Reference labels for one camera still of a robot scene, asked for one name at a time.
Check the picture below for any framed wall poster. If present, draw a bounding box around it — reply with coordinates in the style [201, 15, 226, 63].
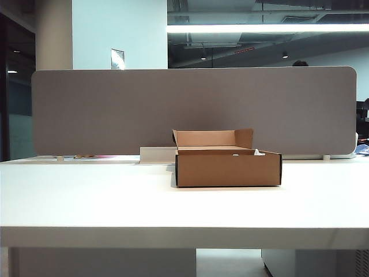
[110, 48, 126, 70]

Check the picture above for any white cable tray box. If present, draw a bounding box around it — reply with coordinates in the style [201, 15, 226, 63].
[139, 146, 177, 166]

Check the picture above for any brown cardboard box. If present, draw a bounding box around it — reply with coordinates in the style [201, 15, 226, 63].
[171, 128, 283, 188]

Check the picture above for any grey fabric desk divider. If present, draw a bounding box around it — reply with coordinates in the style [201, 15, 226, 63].
[31, 66, 359, 156]

